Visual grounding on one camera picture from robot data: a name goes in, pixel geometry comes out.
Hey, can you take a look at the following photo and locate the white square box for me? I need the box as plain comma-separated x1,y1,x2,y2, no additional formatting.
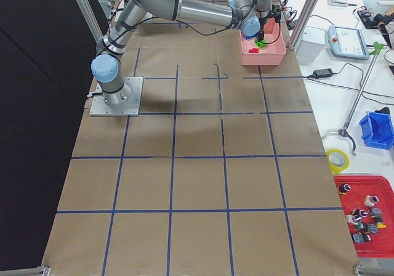
296,26,326,59

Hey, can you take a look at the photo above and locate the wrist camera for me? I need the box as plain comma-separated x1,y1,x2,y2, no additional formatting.
269,4,282,23

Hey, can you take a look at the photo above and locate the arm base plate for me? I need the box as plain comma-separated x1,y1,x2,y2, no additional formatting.
89,76,143,117

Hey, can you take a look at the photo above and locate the green two-stud block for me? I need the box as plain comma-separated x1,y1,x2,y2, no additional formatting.
254,39,268,49

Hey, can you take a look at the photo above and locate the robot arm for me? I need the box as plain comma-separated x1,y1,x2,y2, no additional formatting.
91,0,271,107

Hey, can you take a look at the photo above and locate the pink plastic box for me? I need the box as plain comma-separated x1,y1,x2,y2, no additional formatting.
238,18,286,66

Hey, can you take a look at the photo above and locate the black power adapter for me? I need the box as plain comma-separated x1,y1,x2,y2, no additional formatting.
312,68,334,79

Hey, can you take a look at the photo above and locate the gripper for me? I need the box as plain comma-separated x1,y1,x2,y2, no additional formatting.
257,16,269,41

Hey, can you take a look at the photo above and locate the blue storage bin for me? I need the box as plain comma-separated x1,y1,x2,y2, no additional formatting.
359,107,393,150

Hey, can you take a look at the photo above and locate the red parts tray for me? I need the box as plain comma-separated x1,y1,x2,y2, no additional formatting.
334,175,393,258

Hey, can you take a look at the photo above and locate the aluminium frame post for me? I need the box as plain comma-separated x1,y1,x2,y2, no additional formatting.
287,0,318,51

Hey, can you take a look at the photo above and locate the teach pendant tablet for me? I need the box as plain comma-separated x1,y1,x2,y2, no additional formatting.
327,25,369,60

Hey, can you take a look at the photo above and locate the yellow tape roll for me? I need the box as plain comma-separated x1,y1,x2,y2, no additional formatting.
327,148,350,174

